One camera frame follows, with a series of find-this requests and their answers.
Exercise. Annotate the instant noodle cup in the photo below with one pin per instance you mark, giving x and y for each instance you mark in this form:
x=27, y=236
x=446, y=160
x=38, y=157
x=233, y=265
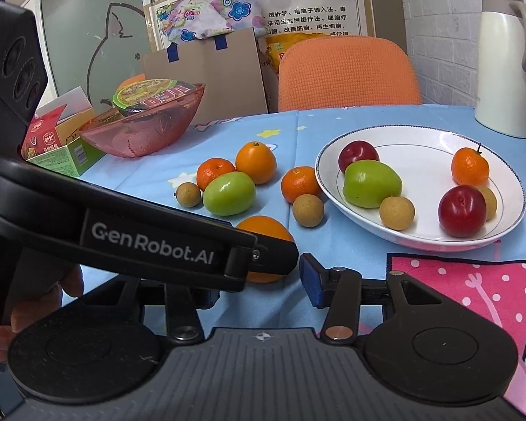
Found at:
x=144, y=92

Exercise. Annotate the orange mesh chair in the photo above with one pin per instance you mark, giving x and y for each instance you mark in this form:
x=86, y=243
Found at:
x=346, y=74

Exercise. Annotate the tan carton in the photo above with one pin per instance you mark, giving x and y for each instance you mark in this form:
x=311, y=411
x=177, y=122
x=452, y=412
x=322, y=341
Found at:
x=72, y=123

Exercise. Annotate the wall poster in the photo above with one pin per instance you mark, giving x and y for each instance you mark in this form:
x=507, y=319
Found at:
x=307, y=8

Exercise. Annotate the green jujube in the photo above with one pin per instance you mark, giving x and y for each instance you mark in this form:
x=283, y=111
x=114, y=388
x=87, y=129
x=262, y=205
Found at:
x=370, y=184
x=229, y=193

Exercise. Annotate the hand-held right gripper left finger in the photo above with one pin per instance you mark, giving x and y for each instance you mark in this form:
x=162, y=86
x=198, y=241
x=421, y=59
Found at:
x=179, y=311

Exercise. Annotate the frosted glass panel cat outline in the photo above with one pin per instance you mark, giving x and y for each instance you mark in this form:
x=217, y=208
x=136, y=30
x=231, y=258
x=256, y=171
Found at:
x=79, y=17

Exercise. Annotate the red snack box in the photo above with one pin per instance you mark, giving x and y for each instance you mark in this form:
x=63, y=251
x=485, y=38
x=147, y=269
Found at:
x=41, y=133

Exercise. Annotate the floral cloth bag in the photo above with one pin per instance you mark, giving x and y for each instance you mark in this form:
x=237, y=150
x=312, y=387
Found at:
x=214, y=4

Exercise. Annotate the green cardboard box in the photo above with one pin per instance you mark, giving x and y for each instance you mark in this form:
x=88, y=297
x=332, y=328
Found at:
x=70, y=155

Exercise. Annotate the orange with dark spot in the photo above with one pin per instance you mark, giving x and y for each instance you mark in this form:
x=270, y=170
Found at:
x=255, y=162

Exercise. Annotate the white thermos jug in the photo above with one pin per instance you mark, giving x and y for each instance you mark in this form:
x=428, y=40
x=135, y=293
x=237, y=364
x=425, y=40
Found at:
x=499, y=74

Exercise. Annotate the tangerine with stem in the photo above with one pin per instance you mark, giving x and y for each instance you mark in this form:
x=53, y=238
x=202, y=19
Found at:
x=470, y=167

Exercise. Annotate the white plate with blue rim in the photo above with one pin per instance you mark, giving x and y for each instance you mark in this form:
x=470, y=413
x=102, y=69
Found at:
x=421, y=162

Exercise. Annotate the blue tape strip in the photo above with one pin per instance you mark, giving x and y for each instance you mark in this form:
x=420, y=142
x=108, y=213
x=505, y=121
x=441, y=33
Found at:
x=221, y=43
x=173, y=52

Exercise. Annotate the yellow plastic bag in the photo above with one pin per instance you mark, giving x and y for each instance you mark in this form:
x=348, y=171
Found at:
x=276, y=46

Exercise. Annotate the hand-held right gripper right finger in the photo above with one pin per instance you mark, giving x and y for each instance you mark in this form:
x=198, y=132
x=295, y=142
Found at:
x=312, y=280

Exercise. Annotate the pink glass bowl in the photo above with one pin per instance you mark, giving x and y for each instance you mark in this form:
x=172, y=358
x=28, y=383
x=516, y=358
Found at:
x=136, y=136

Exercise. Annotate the brown longan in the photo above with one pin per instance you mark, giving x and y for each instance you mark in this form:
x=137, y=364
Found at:
x=491, y=204
x=188, y=194
x=308, y=210
x=396, y=213

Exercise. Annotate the brown cardboard box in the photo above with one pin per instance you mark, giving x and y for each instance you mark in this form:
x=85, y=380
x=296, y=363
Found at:
x=228, y=74

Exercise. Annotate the person's left hand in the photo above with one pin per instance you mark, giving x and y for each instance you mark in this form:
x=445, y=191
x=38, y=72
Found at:
x=72, y=283

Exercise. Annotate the large orange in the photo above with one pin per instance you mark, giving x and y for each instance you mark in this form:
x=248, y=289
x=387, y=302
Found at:
x=267, y=228

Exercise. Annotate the blue cartoon printed tablecloth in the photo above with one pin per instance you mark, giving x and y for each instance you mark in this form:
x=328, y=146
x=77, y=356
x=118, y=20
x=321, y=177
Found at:
x=333, y=116

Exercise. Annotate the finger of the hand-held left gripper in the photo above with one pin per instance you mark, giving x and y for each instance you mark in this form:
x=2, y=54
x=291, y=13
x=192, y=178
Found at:
x=271, y=256

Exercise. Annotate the red plum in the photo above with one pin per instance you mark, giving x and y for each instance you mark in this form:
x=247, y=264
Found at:
x=461, y=211
x=358, y=155

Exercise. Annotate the small tangerine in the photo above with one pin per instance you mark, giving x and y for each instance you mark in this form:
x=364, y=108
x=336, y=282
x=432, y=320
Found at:
x=212, y=171
x=301, y=184

